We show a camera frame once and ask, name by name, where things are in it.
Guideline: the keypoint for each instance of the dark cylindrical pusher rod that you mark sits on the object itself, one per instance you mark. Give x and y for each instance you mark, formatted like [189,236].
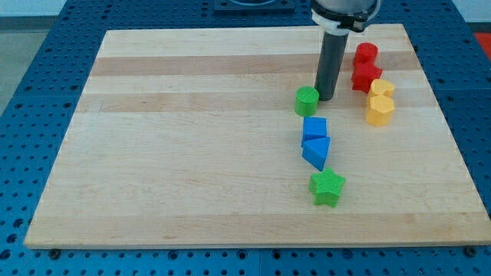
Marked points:
[329,64]

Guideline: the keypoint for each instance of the yellow heart block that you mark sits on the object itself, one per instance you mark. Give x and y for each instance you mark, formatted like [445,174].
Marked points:
[381,87]

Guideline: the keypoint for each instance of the red cylinder block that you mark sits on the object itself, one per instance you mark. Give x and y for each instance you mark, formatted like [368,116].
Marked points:
[366,53]

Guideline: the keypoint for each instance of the red star block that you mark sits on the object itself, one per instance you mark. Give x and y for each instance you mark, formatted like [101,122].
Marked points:
[363,75]

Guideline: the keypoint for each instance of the green cylinder block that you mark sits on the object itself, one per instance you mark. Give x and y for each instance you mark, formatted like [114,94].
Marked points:
[306,101]

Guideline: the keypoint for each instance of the yellow hexagon block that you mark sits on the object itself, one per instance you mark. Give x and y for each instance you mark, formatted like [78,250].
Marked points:
[380,110]

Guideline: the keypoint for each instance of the blue cube block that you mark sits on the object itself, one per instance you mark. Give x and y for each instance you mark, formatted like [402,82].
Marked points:
[314,128]

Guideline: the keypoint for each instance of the blue triangle block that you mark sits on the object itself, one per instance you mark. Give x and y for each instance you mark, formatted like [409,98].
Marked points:
[316,151]

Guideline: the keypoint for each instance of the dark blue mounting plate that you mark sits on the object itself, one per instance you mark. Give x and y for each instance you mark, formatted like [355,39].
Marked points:
[230,6]

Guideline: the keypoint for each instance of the green star block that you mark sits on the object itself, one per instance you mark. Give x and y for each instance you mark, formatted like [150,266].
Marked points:
[326,187]

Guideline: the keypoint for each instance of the wooden board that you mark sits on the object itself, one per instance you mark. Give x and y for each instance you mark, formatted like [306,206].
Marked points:
[188,139]

